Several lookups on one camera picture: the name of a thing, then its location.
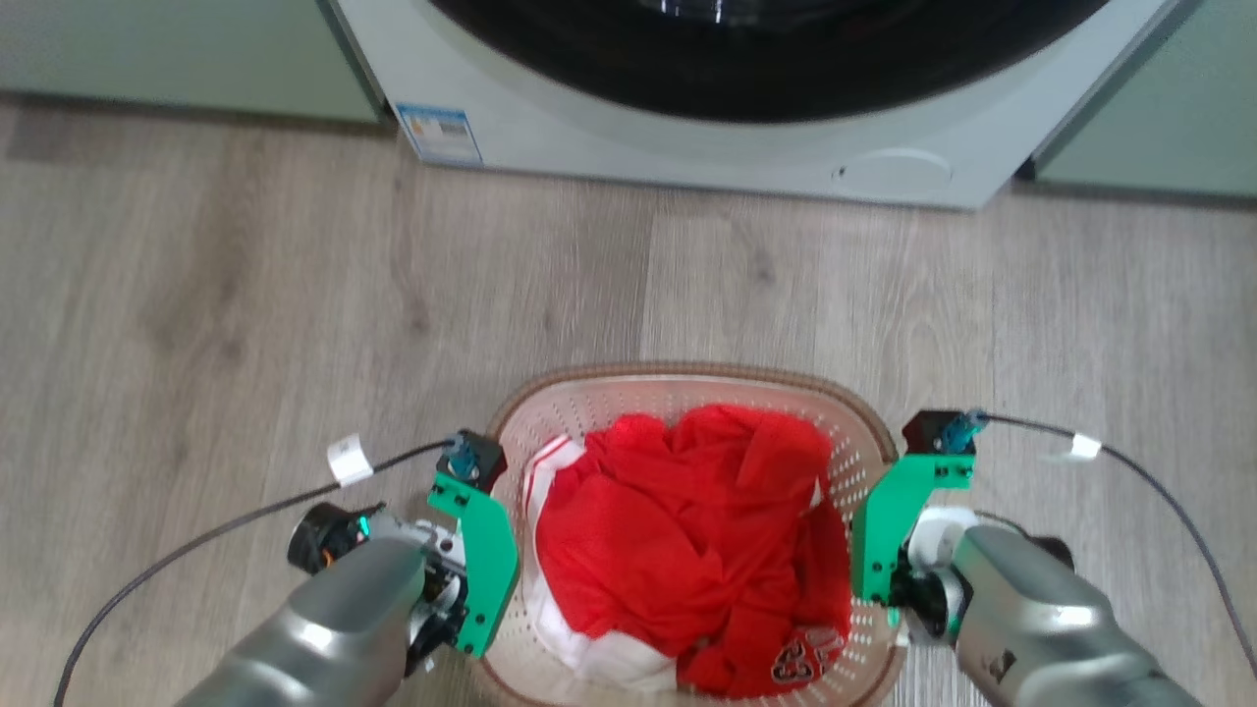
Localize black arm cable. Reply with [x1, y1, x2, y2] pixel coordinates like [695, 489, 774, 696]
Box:
[53, 439, 459, 707]
[980, 412, 1257, 680]

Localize blue energy label sticker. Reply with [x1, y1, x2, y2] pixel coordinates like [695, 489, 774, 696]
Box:
[396, 102, 484, 166]

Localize round white filter cover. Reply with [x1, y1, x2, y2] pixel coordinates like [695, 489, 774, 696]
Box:
[833, 147, 956, 204]

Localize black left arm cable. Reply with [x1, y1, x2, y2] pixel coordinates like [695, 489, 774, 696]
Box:
[53, 439, 459, 707]

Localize beige perforated plastic laundry basket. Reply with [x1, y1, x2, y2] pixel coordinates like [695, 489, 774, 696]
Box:
[469, 361, 910, 707]

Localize white front-loading washing machine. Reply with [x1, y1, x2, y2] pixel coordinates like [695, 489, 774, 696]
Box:
[324, 0, 1191, 211]

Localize white garment with red stripes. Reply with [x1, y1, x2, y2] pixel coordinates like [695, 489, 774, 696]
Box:
[519, 434, 681, 694]

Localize red mesh jersey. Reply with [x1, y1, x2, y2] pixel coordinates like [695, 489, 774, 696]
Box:
[535, 404, 853, 699]

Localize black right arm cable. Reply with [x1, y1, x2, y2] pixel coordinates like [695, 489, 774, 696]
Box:
[980, 412, 1257, 680]

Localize black round washing machine door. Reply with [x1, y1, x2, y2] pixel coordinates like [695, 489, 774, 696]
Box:
[428, 0, 1111, 125]

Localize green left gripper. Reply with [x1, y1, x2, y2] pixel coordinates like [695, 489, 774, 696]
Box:
[427, 471, 520, 658]

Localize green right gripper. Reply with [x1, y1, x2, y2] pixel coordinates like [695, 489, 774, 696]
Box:
[849, 453, 975, 607]

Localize pale green cabinet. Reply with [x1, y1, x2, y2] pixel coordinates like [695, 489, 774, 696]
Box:
[1021, 0, 1257, 202]
[0, 0, 386, 127]

